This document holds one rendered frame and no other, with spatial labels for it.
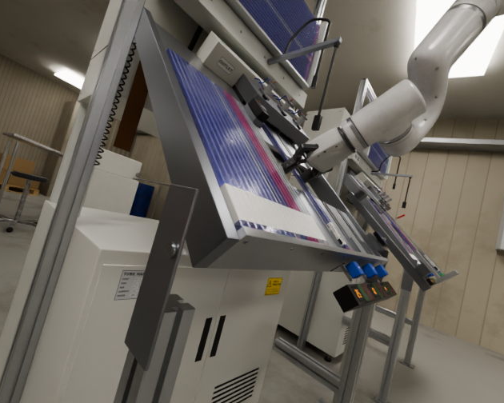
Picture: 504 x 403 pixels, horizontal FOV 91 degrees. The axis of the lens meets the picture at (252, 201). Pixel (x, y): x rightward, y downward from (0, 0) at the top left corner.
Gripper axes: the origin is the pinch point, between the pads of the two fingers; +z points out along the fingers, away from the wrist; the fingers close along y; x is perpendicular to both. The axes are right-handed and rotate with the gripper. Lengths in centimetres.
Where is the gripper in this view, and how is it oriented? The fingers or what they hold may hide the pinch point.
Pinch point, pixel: (295, 173)
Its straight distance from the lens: 69.1
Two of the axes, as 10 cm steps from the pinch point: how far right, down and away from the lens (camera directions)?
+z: -7.3, 4.7, 4.9
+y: -6.4, -2.2, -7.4
